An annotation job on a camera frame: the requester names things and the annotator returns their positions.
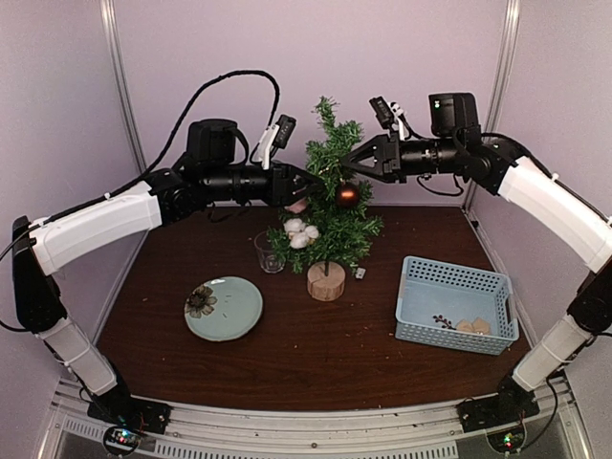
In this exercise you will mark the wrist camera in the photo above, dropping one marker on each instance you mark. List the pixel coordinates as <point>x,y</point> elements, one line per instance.
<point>275,137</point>
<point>391,117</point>

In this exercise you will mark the front aluminium rail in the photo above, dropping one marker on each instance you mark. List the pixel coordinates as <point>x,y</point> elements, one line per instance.
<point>419,431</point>

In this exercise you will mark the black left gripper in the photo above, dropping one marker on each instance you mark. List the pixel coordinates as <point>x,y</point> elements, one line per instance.
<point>281,185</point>

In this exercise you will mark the pink pompom ornament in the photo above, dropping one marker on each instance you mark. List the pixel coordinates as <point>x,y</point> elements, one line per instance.
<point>298,206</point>

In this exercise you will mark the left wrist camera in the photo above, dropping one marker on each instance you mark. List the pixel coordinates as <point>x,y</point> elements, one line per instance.
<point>275,137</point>

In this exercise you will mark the small green christmas tree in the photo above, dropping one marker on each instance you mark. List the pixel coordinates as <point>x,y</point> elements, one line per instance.
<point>330,232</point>

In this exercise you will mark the clear drinking glass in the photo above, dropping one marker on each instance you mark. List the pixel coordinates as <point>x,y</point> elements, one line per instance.
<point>268,261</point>

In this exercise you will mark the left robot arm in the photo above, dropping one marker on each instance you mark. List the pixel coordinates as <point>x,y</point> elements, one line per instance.
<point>44,247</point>

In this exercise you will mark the beige burlap bow ornament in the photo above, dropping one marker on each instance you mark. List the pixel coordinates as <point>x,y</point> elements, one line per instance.
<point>478,326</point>

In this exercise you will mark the dark red bauble ornament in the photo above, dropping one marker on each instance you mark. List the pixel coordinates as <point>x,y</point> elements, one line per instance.
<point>347,195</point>

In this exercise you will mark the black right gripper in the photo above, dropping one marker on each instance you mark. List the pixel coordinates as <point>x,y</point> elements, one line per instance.
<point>386,151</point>

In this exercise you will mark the aluminium frame post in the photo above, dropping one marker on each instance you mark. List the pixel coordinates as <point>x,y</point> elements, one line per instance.
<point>111,31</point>
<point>505,61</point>

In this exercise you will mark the right aluminium frame post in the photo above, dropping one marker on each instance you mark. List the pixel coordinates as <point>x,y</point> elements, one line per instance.
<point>505,61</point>

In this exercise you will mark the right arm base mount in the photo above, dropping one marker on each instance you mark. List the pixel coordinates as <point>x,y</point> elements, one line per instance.
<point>502,415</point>

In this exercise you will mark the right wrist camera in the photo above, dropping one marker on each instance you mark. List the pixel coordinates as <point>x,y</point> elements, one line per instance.
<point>391,117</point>

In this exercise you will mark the left aluminium frame post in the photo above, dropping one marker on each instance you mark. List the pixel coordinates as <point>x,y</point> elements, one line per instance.
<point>111,31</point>

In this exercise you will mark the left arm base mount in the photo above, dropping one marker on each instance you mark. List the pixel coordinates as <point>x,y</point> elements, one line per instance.
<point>130,419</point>

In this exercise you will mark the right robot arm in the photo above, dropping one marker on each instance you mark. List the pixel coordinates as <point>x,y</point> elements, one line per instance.
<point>579,243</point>

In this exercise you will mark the white cotton flower ornament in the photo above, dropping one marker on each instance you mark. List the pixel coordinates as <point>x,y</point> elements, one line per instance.
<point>300,234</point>

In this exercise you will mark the dark berry twig ornament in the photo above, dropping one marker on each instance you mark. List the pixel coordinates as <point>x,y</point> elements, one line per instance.
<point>444,322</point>

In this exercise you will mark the blue plastic basket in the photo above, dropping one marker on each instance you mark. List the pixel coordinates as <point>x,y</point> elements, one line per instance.
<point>430,287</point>

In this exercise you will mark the light green floral plate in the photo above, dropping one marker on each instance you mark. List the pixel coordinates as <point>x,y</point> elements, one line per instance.
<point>223,309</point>

